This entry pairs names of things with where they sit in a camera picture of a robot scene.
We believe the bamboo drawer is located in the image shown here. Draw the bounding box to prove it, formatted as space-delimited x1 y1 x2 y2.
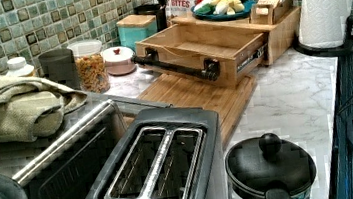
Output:
135 24 268 88

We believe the bamboo drawer cabinet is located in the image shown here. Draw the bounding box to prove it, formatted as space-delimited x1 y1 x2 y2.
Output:
173 6 301 65

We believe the bamboo cutting board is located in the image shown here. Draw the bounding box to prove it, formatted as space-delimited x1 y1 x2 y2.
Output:
118 62 265 159

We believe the black two-slot toaster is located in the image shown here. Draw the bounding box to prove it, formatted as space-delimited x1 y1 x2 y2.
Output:
86 107 229 199

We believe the pink ceramic lidded bowl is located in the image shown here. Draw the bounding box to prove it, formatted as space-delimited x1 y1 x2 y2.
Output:
102 46 136 76

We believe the teal canister with bamboo lid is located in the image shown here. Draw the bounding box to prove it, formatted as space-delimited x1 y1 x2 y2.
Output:
116 14 158 51

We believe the black utensil holder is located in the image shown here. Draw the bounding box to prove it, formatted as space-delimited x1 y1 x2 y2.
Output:
133 4 167 31

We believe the clear jar of colourful cereal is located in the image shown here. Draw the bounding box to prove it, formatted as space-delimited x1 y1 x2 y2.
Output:
68 39 110 93

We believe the plush watermelon slice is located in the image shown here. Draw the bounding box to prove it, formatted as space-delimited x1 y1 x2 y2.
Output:
193 0 212 11

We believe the black pot with lid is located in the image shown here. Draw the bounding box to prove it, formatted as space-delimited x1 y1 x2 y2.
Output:
225 133 317 199

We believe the plush peeled banana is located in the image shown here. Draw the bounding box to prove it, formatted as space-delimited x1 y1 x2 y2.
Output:
210 0 245 15

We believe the teal plate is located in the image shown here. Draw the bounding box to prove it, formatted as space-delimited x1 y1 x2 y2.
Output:
190 0 255 22

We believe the dark grey cup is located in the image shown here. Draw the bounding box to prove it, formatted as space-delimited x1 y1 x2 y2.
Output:
39 48 81 90

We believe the wooden tea bag organiser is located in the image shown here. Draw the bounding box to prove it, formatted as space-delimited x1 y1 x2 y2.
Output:
250 0 293 25

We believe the white-capped pill bottle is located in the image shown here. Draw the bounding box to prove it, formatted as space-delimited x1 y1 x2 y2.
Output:
6 57 36 77

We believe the beige folded towel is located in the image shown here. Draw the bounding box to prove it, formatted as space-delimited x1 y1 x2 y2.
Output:
0 75 87 143

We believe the silver toaster oven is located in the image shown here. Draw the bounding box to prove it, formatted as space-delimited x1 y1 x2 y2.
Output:
0 93 168 199

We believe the black paper towel holder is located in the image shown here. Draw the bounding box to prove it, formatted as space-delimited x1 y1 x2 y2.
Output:
292 15 353 58

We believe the white paper towel roll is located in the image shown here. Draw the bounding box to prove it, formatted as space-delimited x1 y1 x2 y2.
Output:
298 0 353 49

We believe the black pipe drawer handle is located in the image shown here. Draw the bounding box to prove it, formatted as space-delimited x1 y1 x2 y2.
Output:
131 47 221 81

